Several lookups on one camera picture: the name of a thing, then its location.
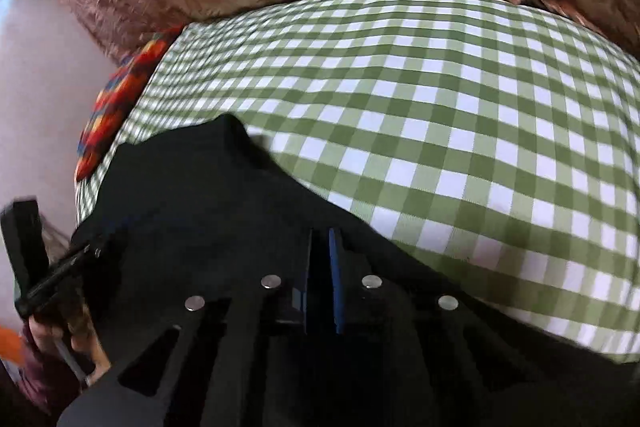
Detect green white checkered bedsheet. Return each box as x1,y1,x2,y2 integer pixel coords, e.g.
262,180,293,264
74,0,640,364

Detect person's left hand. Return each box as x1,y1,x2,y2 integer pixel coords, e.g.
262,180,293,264
28,289,112,388

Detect colourful patchwork cloth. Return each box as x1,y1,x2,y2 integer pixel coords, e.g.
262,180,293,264
75,26,183,183

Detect black pants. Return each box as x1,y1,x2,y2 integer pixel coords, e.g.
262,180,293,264
75,115,497,337

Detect maroon sleeve forearm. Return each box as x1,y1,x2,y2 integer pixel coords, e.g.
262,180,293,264
17,319,78,417

